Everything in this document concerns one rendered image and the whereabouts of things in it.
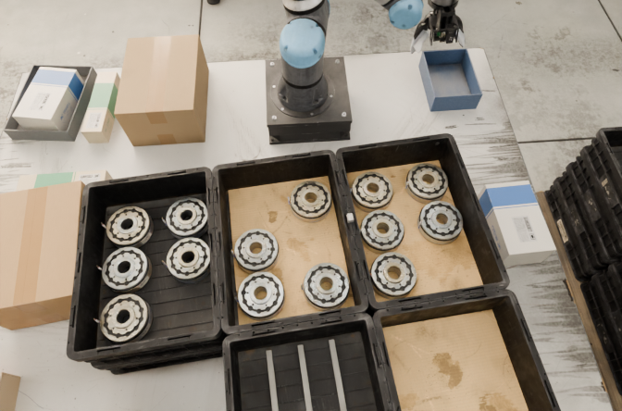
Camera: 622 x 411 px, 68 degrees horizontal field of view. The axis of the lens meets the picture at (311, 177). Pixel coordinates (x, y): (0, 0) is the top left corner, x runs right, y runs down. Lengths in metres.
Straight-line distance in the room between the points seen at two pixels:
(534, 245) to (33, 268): 1.19
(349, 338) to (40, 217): 0.79
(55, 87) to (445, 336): 1.31
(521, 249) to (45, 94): 1.42
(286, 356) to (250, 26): 2.15
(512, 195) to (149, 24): 2.30
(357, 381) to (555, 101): 2.02
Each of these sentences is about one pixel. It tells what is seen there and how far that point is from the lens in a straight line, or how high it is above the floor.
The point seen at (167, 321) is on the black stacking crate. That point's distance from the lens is 1.11.
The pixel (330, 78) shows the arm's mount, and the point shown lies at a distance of 1.44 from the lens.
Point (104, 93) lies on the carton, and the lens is 1.60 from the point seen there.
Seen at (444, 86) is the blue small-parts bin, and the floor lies 0.70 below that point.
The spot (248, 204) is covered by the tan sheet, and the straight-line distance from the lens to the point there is 1.17.
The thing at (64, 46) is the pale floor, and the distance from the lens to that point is 3.06.
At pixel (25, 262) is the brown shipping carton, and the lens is 1.26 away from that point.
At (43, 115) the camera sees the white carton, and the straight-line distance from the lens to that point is 1.58.
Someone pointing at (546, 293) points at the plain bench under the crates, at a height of 0.70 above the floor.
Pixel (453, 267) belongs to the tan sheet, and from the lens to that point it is 1.14.
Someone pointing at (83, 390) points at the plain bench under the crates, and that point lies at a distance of 1.29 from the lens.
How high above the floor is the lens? 1.86
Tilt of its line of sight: 60 degrees down
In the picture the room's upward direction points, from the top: 1 degrees counter-clockwise
